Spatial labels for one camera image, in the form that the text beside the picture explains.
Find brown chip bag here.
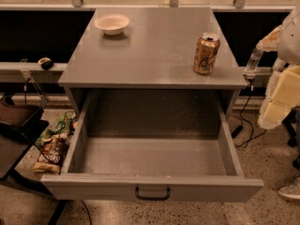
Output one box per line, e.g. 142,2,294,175
33,136,68,174

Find black bin on stand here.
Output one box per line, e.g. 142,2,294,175
0,96,49,180

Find grey drawer cabinet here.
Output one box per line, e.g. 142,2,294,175
59,7,246,134

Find green snack bag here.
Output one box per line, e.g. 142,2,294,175
35,112,75,147

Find black yellow tape measure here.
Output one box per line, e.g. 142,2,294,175
38,57,53,70

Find gold soda can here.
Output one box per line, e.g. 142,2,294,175
194,32,220,75

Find grey sneaker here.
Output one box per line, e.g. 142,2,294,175
278,178,300,200

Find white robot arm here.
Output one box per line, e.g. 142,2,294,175
256,6,300,129

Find clear water bottle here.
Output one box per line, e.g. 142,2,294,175
245,48,263,77

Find grey top drawer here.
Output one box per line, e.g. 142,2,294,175
42,89,263,203

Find black rolling stand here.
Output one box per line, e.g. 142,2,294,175
283,108,300,170

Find white paper bowl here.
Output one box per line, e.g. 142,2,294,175
94,14,129,36

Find black power cable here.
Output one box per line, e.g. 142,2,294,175
231,84,267,149

